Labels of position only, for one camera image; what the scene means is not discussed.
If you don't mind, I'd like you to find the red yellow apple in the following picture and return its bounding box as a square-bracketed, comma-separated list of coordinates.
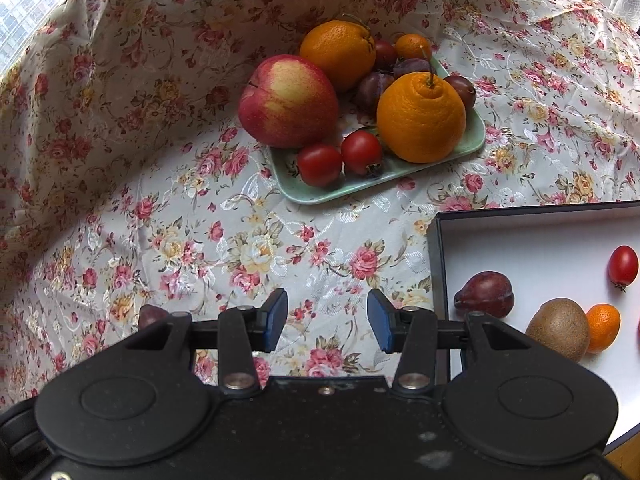
[237, 55, 341, 149]

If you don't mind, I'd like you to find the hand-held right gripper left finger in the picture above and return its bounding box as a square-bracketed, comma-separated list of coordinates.
[120, 287, 290, 393]

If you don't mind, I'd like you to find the window with building view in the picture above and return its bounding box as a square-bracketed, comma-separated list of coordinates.
[0, 0, 66, 68]

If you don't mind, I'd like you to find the brown kiwi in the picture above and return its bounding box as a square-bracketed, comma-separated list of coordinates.
[525, 298, 591, 364]

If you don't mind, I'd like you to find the pale green tray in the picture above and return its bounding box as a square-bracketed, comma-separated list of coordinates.
[267, 55, 487, 206]

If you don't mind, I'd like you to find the small tangerine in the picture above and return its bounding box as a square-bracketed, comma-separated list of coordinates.
[585, 304, 622, 353]
[395, 34, 433, 61]

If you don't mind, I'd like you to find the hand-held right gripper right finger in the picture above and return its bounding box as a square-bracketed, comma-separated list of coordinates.
[366, 289, 538, 394]

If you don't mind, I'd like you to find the large knobbed orange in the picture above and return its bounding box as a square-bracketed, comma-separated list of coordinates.
[376, 45, 467, 164]

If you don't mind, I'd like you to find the bluish purple plum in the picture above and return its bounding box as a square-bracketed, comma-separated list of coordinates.
[393, 58, 432, 79]

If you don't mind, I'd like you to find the black box with white inside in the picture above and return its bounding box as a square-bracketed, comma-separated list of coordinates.
[426, 201, 640, 456]

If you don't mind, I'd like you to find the large round orange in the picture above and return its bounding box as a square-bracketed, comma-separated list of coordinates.
[300, 20, 377, 92]

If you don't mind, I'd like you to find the floral tablecloth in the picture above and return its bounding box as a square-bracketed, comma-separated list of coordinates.
[0, 0, 640, 411]

